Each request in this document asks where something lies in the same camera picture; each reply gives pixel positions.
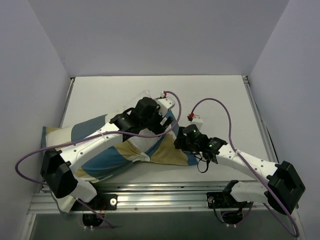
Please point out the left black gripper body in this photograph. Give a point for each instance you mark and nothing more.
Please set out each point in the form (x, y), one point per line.
(161, 122)

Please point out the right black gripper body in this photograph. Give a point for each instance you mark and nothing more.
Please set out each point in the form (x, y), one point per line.
(180, 139)

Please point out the blue beige white pillowcase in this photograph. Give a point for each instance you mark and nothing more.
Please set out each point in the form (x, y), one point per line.
(118, 158)

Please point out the white pillow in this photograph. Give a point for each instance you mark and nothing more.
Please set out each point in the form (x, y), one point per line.
(132, 148)

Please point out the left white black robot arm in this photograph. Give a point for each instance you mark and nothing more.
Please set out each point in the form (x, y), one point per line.
(60, 163)

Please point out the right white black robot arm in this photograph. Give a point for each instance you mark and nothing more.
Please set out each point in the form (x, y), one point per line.
(278, 184)

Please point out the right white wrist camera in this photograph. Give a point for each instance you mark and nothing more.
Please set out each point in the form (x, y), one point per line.
(195, 119)

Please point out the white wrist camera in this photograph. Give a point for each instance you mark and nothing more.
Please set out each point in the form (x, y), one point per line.
(165, 102)
(195, 119)

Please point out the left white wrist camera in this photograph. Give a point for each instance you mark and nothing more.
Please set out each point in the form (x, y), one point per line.
(165, 102)

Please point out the aluminium front rail frame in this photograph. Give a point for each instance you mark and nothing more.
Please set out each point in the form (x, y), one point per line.
(164, 197)

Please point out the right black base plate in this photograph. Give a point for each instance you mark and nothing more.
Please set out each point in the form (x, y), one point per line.
(221, 200)

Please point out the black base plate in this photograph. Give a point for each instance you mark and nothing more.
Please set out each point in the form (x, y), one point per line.
(221, 200)
(104, 202)

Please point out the right aluminium side rail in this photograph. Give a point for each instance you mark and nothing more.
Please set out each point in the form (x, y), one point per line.
(264, 132)

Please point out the aluminium side rail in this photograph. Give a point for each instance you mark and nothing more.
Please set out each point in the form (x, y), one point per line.
(65, 105)
(264, 132)

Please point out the left aluminium side rail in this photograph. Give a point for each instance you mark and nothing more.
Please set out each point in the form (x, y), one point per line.
(65, 105)

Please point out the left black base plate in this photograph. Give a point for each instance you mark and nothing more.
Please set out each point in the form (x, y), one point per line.
(104, 202)

